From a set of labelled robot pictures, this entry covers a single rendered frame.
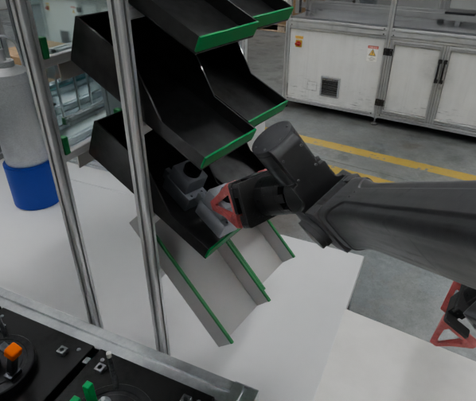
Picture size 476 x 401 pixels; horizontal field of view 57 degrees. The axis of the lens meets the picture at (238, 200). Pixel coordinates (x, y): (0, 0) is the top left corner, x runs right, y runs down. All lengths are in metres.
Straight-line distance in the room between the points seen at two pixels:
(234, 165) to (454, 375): 0.62
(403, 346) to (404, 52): 3.56
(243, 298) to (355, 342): 0.29
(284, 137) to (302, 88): 4.29
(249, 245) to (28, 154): 0.80
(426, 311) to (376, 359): 1.46
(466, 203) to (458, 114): 4.19
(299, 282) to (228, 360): 0.30
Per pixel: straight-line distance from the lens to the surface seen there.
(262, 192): 0.61
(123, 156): 0.74
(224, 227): 0.69
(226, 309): 0.87
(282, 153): 0.51
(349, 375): 1.00
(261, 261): 0.98
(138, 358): 0.89
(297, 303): 1.12
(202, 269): 0.86
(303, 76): 4.77
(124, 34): 0.62
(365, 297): 2.46
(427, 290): 2.61
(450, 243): 0.25
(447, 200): 0.28
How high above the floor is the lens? 1.64
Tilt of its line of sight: 31 degrees down
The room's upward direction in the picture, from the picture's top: straight up
